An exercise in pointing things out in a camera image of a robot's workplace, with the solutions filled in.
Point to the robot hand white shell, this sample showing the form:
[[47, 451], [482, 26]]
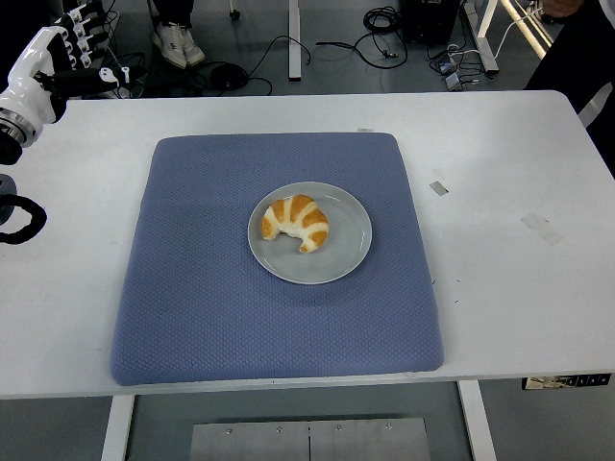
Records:
[[29, 81]]

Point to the croissant bread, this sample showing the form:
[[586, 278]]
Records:
[[305, 216]]

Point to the person with white shoes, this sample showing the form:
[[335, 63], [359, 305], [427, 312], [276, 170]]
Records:
[[175, 43]]

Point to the black caster wheel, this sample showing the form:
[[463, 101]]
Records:
[[235, 14]]

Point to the blue quilted mat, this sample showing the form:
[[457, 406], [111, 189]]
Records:
[[192, 288]]

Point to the white far table leg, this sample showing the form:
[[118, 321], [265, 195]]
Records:
[[294, 43]]

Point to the white table leg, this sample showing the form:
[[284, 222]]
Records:
[[117, 427], [294, 43], [475, 422]]

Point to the grey round plate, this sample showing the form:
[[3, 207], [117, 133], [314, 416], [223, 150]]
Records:
[[336, 254]]

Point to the black equipment box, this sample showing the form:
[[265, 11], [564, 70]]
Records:
[[432, 19]]

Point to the small grey tape piece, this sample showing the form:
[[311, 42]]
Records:
[[439, 188]]

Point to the grey metal plate with screws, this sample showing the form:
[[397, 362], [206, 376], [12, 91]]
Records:
[[307, 442]]

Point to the white desk leg with foot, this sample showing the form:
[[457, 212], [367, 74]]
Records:
[[486, 43]]

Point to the large clear tape piece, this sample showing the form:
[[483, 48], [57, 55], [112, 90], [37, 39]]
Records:
[[540, 228]]

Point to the person in dark clothing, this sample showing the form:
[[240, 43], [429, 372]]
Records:
[[581, 57]]

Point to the table control panel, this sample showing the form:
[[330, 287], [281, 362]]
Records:
[[567, 381]]

